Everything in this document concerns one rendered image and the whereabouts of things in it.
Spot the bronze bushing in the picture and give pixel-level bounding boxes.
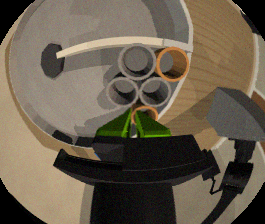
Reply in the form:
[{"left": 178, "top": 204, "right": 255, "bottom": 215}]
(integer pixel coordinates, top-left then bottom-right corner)
[
  {"left": 154, "top": 46, "right": 189, "bottom": 82},
  {"left": 131, "top": 96, "right": 158, "bottom": 125}
]

